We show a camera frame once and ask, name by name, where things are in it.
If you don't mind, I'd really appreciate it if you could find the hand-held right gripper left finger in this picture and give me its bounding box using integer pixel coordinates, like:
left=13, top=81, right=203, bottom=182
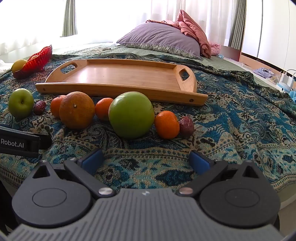
left=32, top=148, right=116, bottom=198

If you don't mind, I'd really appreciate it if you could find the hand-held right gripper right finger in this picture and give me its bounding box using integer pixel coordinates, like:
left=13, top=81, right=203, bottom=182
left=175, top=149, right=259, bottom=197

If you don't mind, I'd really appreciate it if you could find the small green apple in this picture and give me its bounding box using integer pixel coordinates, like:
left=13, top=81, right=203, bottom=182
left=8, top=88, right=35, bottom=120

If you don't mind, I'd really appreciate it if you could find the small tangerine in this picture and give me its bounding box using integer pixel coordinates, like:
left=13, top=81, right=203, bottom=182
left=50, top=95, right=67, bottom=119
left=95, top=98, right=114, bottom=121
left=154, top=110, right=180, bottom=140

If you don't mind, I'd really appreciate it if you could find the large dull orange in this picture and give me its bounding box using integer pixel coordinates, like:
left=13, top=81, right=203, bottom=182
left=59, top=91, right=95, bottom=129

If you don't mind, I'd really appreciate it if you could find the large green apple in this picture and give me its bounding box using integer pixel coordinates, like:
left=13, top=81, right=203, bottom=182
left=108, top=91, right=155, bottom=140

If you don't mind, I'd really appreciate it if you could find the red glass fruit bowl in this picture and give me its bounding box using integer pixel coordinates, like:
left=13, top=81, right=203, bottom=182
left=12, top=44, right=53, bottom=80

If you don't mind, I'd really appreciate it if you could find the wooden serving tray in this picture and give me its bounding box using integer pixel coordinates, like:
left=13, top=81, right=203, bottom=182
left=35, top=58, right=209, bottom=107

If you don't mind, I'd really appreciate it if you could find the blue paisley blanket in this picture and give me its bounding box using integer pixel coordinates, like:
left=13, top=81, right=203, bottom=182
left=0, top=52, right=296, bottom=194

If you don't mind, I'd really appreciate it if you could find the yellow fruit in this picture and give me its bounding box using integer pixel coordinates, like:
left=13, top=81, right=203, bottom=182
left=11, top=59, right=28, bottom=73

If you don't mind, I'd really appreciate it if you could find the green quilted bedspread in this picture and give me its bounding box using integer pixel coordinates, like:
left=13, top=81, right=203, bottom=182
left=0, top=42, right=275, bottom=87

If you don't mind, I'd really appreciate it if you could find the pile of clothes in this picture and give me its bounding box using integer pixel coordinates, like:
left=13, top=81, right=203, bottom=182
left=253, top=67, right=275, bottom=79

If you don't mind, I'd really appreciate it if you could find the purple pillow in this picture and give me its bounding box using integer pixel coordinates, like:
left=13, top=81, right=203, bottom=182
left=116, top=22, right=201, bottom=60

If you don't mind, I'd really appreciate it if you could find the pink duvet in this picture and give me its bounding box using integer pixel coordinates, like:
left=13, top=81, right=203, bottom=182
left=146, top=9, right=221, bottom=58

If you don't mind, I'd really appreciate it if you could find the grey-green curtain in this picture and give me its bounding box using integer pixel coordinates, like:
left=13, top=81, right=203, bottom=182
left=61, top=0, right=78, bottom=37
left=223, top=0, right=247, bottom=50

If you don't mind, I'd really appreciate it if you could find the white wardrobe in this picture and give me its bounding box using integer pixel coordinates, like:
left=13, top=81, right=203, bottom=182
left=240, top=0, right=296, bottom=73

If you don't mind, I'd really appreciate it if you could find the white sheer curtain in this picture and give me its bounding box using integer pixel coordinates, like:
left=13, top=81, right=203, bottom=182
left=0, top=0, right=238, bottom=50

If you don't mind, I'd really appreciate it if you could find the reddish wooden bed frame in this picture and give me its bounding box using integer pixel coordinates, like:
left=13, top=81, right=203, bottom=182
left=221, top=45, right=241, bottom=62

